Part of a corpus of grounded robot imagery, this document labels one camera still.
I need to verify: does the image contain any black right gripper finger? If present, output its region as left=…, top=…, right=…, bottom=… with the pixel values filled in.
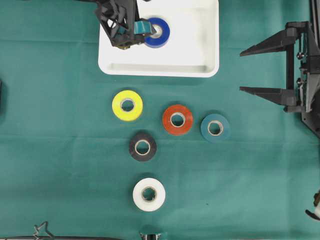
left=240, top=30, right=290, bottom=57
left=239, top=86, right=290, bottom=105

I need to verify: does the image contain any blue tape roll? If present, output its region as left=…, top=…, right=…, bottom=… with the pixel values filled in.
left=144, top=17, right=170, bottom=48

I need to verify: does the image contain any silver camera mount bracket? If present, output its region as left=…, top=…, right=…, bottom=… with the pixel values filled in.
left=139, top=232, right=162, bottom=240

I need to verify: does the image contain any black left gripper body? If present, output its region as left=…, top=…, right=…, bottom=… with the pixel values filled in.
left=94, top=0, right=140, bottom=50

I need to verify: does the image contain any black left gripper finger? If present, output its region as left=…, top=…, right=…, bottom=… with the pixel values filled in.
left=133, top=20, right=153, bottom=35
left=109, top=21, right=130, bottom=38

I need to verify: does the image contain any black tape roll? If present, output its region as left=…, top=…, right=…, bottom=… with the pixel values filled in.
left=129, top=131, right=157, bottom=162

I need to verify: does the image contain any yellow tape roll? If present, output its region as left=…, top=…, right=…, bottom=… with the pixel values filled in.
left=111, top=90, right=144, bottom=122

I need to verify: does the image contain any metal wire clip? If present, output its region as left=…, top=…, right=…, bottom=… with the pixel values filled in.
left=32, top=221, right=55, bottom=240

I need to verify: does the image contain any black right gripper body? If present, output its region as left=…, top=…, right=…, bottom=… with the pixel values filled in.
left=286, top=21, right=320, bottom=137

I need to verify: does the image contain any white plastic tray case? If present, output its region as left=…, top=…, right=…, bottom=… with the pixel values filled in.
left=98, top=0, right=219, bottom=78

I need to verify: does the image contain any red tape roll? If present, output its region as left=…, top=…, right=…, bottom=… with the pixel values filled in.
left=162, top=104, right=194, bottom=136

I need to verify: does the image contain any white tape roll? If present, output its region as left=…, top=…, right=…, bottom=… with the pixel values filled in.
left=132, top=178, right=166, bottom=212

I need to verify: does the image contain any white black object right edge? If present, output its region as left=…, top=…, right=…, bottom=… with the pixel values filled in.
left=305, top=191, right=320, bottom=221

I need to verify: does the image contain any teal green tape roll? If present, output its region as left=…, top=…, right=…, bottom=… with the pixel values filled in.
left=200, top=113, right=231, bottom=143

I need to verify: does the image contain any black aluminium frame rail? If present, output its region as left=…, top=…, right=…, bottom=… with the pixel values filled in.
left=309, top=0, right=320, bottom=47

